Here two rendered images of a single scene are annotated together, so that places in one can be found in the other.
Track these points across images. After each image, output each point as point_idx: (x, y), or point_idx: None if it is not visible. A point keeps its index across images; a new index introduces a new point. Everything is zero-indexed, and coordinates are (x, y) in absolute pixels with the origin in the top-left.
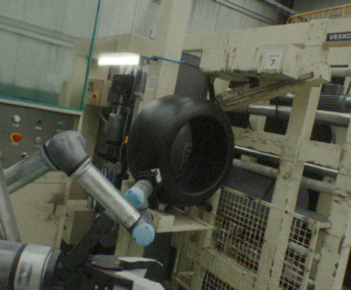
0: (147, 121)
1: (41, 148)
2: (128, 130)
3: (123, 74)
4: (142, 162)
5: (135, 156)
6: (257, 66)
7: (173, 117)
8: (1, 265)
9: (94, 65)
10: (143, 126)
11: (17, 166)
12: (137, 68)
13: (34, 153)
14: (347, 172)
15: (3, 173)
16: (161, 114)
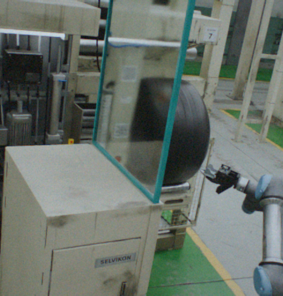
0: (194, 127)
1: (281, 202)
2: (45, 127)
3: (40, 55)
4: (195, 163)
5: (186, 162)
6: (196, 37)
7: (208, 115)
8: None
9: None
10: (191, 133)
11: (281, 225)
12: (40, 38)
13: (279, 208)
14: (209, 96)
15: (281, 237)
16: (204, 117)
